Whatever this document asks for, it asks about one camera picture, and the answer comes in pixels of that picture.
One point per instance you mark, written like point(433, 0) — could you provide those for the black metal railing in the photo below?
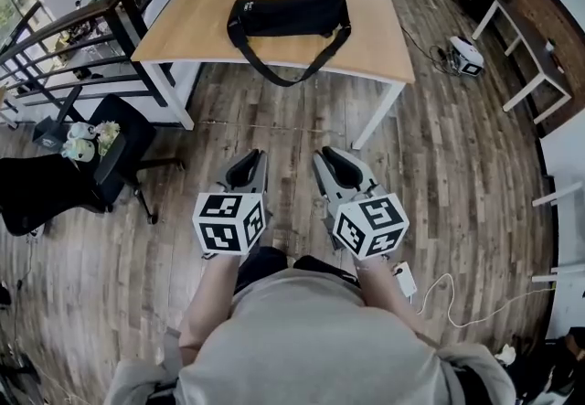
point(114, 14)

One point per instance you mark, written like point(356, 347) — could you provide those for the person's right forearm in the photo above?
point(388, 298)

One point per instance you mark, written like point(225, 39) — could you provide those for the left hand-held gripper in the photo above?
point(219, 225)

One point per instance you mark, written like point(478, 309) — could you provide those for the pastel flower bouquet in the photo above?
point(84, 142)

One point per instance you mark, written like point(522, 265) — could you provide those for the white round floor device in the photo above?
point(466, 53)

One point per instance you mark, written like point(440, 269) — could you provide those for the wooden table with white legs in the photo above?
point(192, 28)

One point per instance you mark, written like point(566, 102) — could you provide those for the person's grey shirt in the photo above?
point(311, 339)

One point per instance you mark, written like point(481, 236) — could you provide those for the dark square box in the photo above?
point(45, 133)

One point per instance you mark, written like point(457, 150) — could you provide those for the black backpack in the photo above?
point(292, 14)

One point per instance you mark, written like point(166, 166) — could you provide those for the black office chair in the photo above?
point(45, 193)

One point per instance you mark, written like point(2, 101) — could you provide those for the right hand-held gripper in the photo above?
point(370, 229)

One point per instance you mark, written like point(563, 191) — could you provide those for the person's left forearm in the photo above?
point(210, 298)

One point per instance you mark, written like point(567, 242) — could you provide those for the dark table with white legs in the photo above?
point(525, 42)

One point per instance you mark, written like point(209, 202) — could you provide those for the person's black trousers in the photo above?
point(260, 266)

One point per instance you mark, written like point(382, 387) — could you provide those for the white power strip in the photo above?
point(404, 280)

